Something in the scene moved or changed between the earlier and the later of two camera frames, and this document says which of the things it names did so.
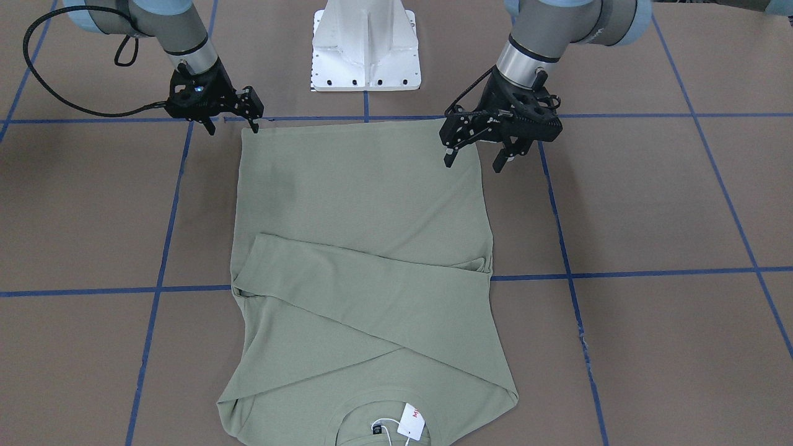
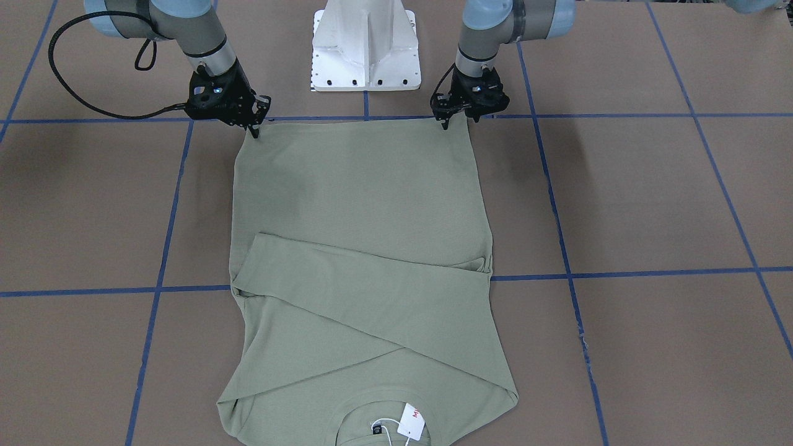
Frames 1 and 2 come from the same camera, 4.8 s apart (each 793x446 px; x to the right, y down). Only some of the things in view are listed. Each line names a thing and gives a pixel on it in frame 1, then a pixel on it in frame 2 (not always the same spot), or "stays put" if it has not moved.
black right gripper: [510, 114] -> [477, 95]
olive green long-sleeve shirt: [362, 282] stays put
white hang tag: [412, 422] stays put
